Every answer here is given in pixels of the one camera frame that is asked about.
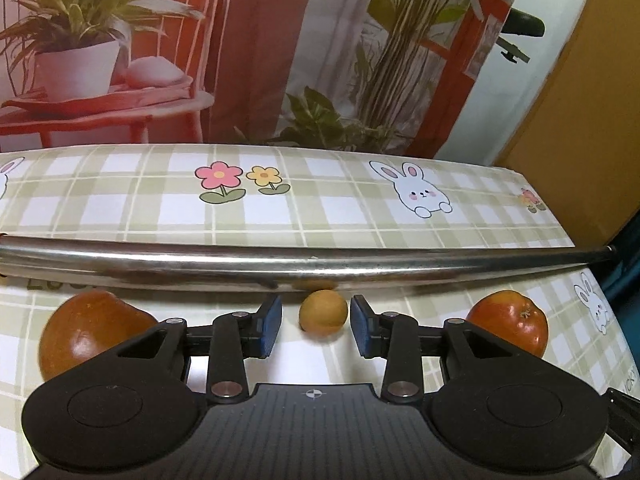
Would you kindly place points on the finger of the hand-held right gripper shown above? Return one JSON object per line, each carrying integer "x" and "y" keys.
{"x": 622, "y": 420}

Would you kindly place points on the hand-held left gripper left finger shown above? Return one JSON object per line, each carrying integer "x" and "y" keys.
{"x": 270, "y": 327}

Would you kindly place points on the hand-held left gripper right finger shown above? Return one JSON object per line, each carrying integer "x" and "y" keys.
{"x": 361, "y": 327}

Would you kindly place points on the small brown round fruit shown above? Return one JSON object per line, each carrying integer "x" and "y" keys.
{"x": 322, "y": 312}

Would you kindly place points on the metal rod with gold end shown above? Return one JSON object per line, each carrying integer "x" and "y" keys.
{"x": 300, "y": 262}

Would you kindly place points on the checked tablecloth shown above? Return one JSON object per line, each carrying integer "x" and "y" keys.
{"x": 350, "y": 210}

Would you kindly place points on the small red apple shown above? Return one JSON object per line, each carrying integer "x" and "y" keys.
{"x": 510, "y": 320}

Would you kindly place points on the dark teal object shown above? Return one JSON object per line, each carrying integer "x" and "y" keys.
{"x": 622, "y": 270}

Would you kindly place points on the large red-green apple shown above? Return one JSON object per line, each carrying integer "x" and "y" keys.
{"x": 85, "y": 330}

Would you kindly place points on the brown board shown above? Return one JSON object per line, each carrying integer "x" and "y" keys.
{"x": 590, "y": 135}

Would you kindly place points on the black saddle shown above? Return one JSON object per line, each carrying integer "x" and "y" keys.
{"x": 522, "y": 25}

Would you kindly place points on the wall poster with plants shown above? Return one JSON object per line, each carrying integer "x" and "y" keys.
{"x": 250, "y": 60}

